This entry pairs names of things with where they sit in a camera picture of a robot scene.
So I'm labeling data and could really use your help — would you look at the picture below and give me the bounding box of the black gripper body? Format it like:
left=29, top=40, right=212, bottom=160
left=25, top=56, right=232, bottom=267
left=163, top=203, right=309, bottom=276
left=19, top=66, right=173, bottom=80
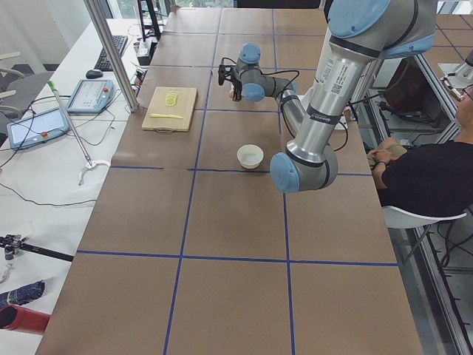
left=231, top=70, right=243, bottom=89

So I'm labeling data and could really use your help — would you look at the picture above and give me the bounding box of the white paper bowl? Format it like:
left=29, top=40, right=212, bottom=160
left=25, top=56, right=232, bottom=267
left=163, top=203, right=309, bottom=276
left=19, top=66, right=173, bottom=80
left=236, top=144, right=264, bottom=169

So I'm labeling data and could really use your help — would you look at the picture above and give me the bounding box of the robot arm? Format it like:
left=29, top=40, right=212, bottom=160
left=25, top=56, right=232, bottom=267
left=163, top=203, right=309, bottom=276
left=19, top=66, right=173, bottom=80
left=219, top=1, right=437, bottom=193

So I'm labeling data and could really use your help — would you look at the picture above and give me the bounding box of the wooden cutting board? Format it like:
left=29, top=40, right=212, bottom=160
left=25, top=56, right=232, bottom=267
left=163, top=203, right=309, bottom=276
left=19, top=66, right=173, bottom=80
left=141, top=87, right=197, bottom=132

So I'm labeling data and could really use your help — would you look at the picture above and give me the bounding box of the yellow plastic knife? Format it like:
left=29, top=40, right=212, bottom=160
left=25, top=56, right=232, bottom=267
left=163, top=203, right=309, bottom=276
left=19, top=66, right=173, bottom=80
left=149, top=113, right=183, bottom=119

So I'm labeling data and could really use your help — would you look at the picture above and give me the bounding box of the black keyboard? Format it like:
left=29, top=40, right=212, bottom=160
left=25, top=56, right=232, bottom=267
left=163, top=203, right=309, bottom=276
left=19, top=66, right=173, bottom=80
left=93, top=35, right=129, bottom=72

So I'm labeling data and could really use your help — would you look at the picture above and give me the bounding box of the black computer mouse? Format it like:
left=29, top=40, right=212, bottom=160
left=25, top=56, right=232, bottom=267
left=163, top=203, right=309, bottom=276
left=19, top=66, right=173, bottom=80
left=86, top=69, right=103, bottom=79

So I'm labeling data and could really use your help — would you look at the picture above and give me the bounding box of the far teach pendant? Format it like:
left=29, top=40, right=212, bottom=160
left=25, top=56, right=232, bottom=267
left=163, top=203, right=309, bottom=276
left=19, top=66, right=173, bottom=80
left=67, top=79, right=115, bottom=115

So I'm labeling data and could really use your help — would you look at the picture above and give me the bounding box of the teach pendant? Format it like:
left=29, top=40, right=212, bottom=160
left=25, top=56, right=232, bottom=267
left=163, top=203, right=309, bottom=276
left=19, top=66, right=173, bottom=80
left=7, top=108, right=70, bottom=150
left=67, top=79, right=115, bottom=115

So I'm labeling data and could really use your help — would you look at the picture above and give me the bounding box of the near teach pendant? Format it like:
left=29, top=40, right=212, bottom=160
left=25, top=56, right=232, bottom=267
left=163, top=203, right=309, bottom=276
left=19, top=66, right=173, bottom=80
left=7, top=108, right=70, bottom=150

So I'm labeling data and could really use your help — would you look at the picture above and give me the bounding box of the seated person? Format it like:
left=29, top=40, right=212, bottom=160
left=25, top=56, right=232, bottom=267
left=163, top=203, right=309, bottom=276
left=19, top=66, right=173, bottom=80
left=367, top=86, right=472, bottom=217

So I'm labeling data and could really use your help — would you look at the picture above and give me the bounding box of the black tripod clamp rod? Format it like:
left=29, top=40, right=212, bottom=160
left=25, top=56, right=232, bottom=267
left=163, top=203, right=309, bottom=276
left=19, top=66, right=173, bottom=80
left=1, top=234, right=74, bottom=262

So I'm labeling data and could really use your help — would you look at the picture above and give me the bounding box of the red cylinder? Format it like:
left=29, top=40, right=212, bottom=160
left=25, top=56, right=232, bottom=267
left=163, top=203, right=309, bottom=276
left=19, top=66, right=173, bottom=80
left=1, top=305, right=50, bottom=335

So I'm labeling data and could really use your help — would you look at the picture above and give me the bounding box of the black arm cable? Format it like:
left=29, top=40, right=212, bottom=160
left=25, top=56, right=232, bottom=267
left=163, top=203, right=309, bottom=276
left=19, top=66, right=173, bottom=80
left=258, top=69, right=300, bottom=138

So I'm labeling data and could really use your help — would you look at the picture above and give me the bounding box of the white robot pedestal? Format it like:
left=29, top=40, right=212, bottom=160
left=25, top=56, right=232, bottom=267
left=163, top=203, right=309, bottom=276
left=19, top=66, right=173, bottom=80
left=298, top=90, right=355, bottom=130

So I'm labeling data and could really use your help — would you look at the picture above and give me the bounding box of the aluminium frame post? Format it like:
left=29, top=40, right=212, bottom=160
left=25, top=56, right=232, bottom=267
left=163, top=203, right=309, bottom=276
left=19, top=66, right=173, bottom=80
left=84, top=0, right=139, bottom=112

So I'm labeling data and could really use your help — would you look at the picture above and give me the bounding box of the grabber stick with green handle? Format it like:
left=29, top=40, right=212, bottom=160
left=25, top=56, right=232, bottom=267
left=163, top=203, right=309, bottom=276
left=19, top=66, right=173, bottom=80
left=47, top=81, right=111, bottom=186

